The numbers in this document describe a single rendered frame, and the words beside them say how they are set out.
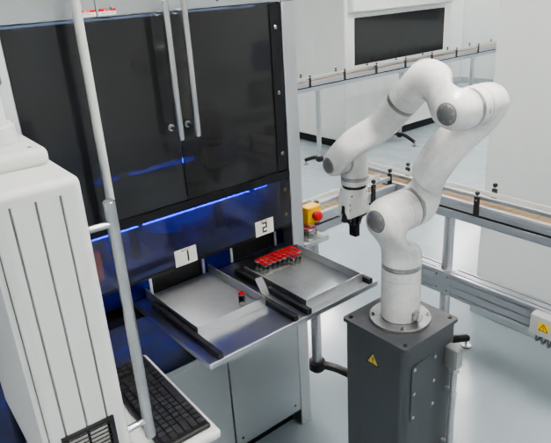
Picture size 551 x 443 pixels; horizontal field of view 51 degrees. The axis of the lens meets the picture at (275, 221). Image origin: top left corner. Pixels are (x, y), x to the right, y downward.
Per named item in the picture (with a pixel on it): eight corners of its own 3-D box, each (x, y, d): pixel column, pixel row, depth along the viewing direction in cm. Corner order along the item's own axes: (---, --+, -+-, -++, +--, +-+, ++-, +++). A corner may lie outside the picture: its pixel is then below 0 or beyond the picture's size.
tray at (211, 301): (146, 297, 200) (144, 288, 199) (209, 272, 215) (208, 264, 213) (199, 337, 175) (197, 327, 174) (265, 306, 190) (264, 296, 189)
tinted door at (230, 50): (187, 199, 192) (164, 11, 170) (286, 169, 217) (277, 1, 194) (188, 199, 192) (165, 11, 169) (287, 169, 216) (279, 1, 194)
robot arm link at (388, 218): (430, 265, 175) (433, 190, 165) (389, 286, 164) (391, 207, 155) (398, 252, 183) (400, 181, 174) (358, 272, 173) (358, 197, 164)
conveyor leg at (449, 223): (428, 351, 295) (436, 211, 266) (439, 344, 300) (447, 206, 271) (443, 359, 289) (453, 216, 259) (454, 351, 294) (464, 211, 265)
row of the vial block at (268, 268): (261, 274, 210) (260, 263, 208) (299, 258, 220) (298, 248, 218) (264, 277, 208) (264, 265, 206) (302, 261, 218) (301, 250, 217)
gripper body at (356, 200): (356, 175, 187) (357, 207, 191) (334, 183, 181) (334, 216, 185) (373, 180, 181) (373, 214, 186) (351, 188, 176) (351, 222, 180)
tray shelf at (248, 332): (134, 307, 198) (133, 302, 197) (289, 244, 237) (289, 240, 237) (211, 370, 163) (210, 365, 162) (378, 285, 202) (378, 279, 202)
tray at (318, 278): (244, 274, 211) (243, 265, 210) (298, 252, 226) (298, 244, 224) (306, 309, 186) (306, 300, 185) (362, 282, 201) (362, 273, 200)
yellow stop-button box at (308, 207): (296, 221, 235) (295, 204, 232) (309, 216, 239) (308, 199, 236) (308, 226, 229) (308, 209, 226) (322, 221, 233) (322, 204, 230)
